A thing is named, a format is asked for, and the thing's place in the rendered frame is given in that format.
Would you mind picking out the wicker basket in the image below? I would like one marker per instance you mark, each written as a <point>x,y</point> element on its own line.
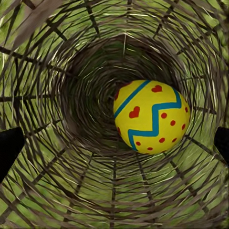
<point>56,87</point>

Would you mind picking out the easter egg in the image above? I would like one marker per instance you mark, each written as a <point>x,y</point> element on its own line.
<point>151,117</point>

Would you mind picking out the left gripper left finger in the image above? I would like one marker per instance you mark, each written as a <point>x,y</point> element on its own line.
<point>11,144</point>

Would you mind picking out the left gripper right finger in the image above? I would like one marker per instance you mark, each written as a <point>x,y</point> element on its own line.
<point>221,142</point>

